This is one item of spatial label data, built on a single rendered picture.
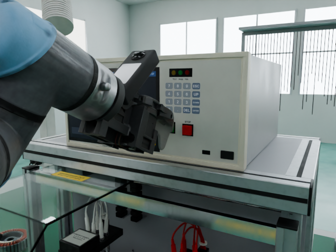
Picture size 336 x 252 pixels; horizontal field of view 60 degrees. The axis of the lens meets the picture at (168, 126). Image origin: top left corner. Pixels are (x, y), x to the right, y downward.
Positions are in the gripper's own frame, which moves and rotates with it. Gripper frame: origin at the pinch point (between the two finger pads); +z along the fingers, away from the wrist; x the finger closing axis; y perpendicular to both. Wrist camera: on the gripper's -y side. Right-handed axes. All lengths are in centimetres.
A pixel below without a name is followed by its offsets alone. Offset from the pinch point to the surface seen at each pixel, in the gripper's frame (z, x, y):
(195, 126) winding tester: 1.0, 5.5, -0.5
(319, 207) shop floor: 295, 26, -7
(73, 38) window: 341, -468, -269
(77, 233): 8.5, -22.2, 25.5
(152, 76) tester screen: -2.9, -3.9, -8.9
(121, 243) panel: 28.0, -22.3, 28.7
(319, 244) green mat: 65, 28, 18
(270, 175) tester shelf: 4.3, 19.1, 6.0
